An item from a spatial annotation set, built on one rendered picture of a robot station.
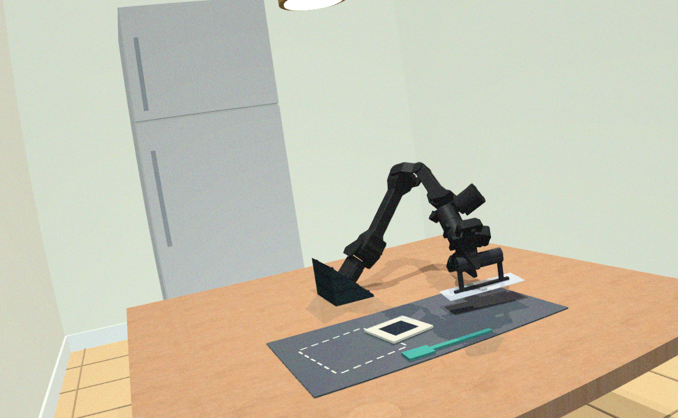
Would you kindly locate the teal flat spatula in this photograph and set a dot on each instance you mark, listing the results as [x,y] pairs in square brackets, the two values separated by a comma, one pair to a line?
[425,350]

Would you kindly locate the cream square tile with dark square mark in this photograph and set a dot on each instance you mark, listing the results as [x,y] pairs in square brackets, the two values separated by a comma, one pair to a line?
[398,329]

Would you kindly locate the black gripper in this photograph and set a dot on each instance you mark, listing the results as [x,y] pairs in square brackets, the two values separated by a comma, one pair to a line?
[464,241]

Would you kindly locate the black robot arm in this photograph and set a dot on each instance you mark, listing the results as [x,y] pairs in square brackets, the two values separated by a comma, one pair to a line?
[370,245]

